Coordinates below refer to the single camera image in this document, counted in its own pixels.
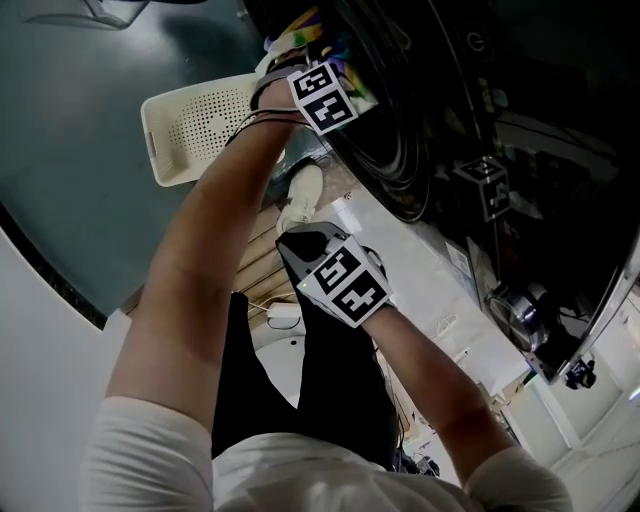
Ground colourful patterned clothes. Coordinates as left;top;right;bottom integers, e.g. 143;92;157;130
262;4;381;119

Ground clear plastic container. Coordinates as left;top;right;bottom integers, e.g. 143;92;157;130
19;0;151;31

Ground white power adapter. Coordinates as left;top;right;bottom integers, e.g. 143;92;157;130
267;299;302;331

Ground person's white shirt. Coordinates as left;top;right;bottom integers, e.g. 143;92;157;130
79;397;574;512

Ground person's right forearm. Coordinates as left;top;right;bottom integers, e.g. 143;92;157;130
357;299;519;494

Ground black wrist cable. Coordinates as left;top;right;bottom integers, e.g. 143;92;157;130
224;108;302;147

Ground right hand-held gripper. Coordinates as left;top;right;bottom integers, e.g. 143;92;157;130
274;222;395;329

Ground person's white shoe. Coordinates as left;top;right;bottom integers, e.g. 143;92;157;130
276;162;326;236

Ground small black blue device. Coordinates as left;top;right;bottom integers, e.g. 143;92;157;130
564;357;597;390

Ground wooden slatted platform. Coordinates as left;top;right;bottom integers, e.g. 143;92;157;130
232;205;302;307

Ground person's black trousers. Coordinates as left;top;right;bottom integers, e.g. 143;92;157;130
212;289;401;472

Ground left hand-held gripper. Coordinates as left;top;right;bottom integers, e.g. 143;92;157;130
251;55;359;136

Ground white perforated plastic basket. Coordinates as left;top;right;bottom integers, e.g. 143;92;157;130
140;72;287;189

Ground person's left forearm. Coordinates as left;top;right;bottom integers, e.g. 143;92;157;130
107;105;304;434

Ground black front-loading washing machine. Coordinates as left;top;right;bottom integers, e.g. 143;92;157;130
239;0;640;386

